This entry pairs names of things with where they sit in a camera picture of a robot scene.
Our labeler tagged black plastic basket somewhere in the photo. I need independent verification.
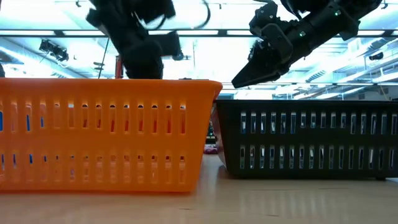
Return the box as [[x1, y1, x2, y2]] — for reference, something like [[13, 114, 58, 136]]
[[214, 99, 398, 180]]

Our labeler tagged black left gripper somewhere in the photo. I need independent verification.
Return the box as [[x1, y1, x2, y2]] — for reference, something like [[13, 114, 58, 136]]
[[85, 7, 165, 80]]

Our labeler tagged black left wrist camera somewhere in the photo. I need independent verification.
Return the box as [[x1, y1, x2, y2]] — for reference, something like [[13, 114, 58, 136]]
[[148, 30, 185, 62]]

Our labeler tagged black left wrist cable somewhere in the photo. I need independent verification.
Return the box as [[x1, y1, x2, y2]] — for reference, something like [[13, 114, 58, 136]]
[[133, 0, 212, 30]]

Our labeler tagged orange plastic basket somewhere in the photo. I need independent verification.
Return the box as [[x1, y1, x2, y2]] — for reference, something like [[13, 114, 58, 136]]
[[0, 77, 223, 193]]

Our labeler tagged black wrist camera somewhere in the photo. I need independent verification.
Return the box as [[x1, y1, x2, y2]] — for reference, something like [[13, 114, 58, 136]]
[[248, 0, 280, 35], [148, 30, 185, 62]]

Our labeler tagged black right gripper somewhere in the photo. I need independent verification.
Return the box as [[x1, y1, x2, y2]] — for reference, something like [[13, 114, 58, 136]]
[[231, 17, 315, 89]]

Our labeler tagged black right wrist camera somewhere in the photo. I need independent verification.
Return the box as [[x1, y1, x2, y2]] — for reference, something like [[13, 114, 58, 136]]
[[248, 0, 280, 35]]

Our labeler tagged black ceiling spotlight cluster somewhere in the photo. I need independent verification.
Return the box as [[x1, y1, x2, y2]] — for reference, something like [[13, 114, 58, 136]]
[[39, 39, 70, 62]]

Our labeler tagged black lamp cable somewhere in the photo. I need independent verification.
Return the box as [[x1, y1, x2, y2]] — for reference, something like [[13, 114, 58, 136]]
[[98, 37, 110, 79]]

